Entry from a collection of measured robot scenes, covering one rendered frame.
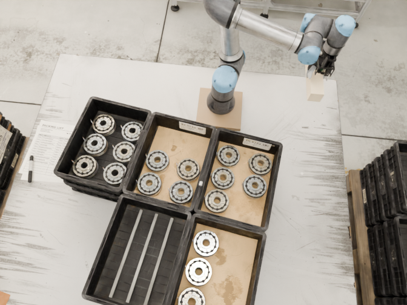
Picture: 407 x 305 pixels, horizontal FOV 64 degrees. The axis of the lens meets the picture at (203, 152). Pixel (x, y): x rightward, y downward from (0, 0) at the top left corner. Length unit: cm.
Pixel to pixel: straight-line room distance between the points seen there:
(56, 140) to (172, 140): 62
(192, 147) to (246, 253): 52
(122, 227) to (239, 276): 51
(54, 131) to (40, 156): 14
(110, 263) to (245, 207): 60
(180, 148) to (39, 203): 70
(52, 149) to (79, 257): 56
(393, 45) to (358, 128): 99
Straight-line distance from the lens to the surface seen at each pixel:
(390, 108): 305
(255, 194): 142
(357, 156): 269
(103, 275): 141
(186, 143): 152
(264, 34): 130
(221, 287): 136
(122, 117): 162
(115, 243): 141
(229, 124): 169
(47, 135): 183
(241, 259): 138
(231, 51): 159
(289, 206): 161
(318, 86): 163
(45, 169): 175
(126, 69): 195
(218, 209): 138
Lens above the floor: 219
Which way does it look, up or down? 65 degrees down
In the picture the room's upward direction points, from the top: 4 degrees clockwise
